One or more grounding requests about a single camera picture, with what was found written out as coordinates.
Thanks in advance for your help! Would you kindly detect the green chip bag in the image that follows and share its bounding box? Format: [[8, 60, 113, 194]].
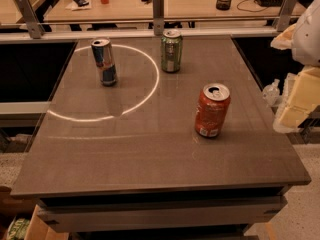
[[6, 218, 30, 240]]

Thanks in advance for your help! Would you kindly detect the middle metal rail bracket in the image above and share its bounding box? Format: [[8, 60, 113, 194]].
[[153, 0, 164, 36]]

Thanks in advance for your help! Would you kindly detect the wooden background desk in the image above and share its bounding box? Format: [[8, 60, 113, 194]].
[[44, 0, 307, 24]]

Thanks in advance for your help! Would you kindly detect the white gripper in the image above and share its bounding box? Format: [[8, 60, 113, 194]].
[[271, 0, 320, 133]]

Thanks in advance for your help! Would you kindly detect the left metal rail bracket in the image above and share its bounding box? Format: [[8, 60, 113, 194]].
[[15, 0, 44, 39]]

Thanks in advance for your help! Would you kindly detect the clear plastic bottle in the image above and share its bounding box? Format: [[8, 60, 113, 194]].
[[262, 79, 280, 106]]

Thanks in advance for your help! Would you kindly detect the metal rail bracket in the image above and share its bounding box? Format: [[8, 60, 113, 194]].
[[153, 0, 164, 36], [273, 0, 298, 32], [15, 0, 44, 39]]

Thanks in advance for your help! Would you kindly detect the grey table drawer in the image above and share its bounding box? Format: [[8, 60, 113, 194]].
[[37, 196, 287, 232]]

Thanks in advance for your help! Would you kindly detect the orange-red coke can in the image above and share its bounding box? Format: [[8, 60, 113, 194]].
[[195, 83, 231, 138]]

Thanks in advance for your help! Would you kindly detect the right metal rail bracket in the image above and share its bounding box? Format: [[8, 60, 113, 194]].
[[273, 0, 298, 32]]

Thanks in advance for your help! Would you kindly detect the horizontal metal rail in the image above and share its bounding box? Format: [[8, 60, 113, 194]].
[[0, 14, 316, 28]]

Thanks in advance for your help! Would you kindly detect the black mesh cup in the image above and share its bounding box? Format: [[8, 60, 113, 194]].
[[216, 0, 232, 10]]

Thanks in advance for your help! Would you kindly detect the green soda can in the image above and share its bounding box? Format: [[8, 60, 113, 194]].
[[161, 29, 183, 73]]

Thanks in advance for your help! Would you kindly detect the black cable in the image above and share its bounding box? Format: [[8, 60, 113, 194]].
[[236, 0, 268, 13]]

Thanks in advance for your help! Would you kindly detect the blue silver energy drink can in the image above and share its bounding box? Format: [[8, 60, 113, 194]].
[[91, 38, 117, 86]]

